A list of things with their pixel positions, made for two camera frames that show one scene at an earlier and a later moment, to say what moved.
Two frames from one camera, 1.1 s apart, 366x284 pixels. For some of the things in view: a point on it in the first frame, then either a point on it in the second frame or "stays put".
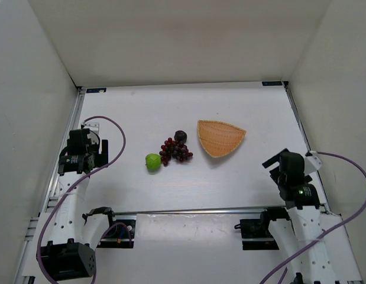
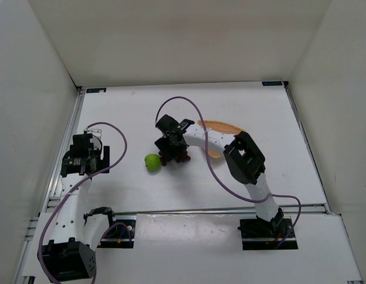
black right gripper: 271,161 to 173,149
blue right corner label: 272,83 stays put
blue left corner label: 96,90 stays put
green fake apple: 153,161 stays put
